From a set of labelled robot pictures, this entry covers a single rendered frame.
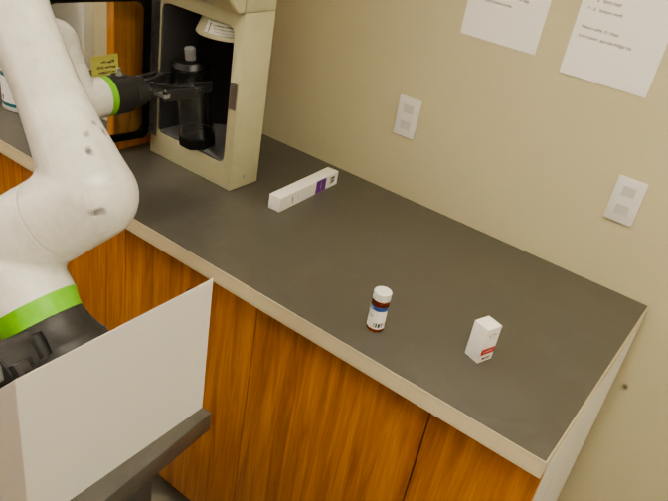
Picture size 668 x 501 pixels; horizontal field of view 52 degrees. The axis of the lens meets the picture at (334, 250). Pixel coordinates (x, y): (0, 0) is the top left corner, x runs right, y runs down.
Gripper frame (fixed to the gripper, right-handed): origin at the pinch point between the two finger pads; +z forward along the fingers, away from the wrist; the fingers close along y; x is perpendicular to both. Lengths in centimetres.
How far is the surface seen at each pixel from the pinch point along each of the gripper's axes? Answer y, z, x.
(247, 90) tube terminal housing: -15.0, 5.0, -1.4
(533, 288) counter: -95, 25, 26
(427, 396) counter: -95, -28, 27
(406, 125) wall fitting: -41, 44, 6
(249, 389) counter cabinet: -51, -25, 57
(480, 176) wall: -67, 45, 12
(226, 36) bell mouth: -6.2, 5.1, -12.9
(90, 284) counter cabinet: 9, -25, 58
